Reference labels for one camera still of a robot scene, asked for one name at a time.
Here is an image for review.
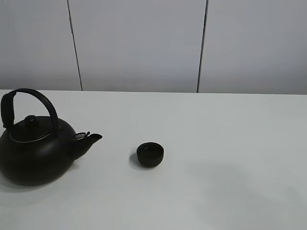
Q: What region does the small black teacup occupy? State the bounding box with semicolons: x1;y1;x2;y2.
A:
136;142;164;168

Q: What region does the black teapot with handle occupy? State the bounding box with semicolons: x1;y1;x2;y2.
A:
0;88;102;186

